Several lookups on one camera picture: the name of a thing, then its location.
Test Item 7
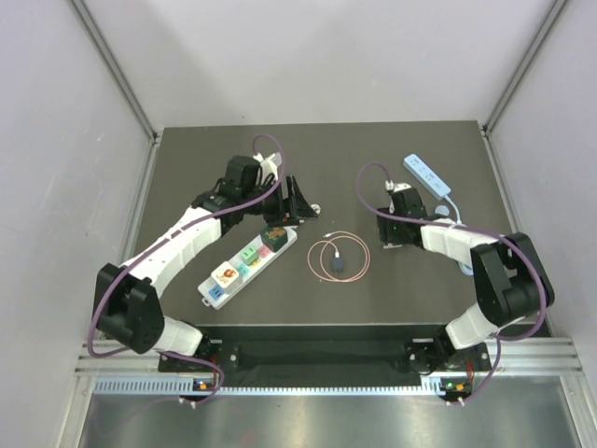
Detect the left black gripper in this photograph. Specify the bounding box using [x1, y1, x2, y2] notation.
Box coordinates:
[241, 175, 317, 229]

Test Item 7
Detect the dark green plug adapter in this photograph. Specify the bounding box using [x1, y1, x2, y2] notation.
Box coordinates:
[260, 227, 288, 253]

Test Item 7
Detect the pink cable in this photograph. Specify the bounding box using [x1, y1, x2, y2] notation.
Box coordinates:
[306, 231, 372, 284]

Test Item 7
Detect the small dark blue charger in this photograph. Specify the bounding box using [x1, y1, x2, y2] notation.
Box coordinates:
[331, 251, 344, 274]

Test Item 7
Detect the light green plug adapter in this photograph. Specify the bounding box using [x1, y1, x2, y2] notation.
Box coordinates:
[241, 245, 259, 265]

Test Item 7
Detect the white cube plug adapter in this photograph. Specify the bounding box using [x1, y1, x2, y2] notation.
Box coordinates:
[211, 261, 243, 289]

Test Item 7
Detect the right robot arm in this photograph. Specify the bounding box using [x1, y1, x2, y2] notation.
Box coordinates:
[376, 181, 555, 370]

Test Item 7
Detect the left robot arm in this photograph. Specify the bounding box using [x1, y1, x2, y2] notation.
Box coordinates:
[91, 153, 320, 371]

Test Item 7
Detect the light blue power strip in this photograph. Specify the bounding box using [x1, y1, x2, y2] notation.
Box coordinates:
[402, 153, 472, 276]

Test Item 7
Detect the white multicolour power strip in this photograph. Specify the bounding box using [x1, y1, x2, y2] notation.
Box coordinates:
[197, 204, 321, 310]

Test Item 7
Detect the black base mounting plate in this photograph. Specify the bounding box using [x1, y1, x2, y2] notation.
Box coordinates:
[191, 324, 491, 374]

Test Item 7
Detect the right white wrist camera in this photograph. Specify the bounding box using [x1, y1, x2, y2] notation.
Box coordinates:
[384, 180, 411, 194]

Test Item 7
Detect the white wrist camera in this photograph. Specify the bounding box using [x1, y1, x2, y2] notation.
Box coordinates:
[253, 152, 283, 181]
[384, 180, 411, 194]

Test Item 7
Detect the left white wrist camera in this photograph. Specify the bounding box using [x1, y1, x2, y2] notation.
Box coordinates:
[253, 152, 283, 181]

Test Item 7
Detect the grey slotted cable duct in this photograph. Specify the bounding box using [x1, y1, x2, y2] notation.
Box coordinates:
[92, 375, 472, 397]

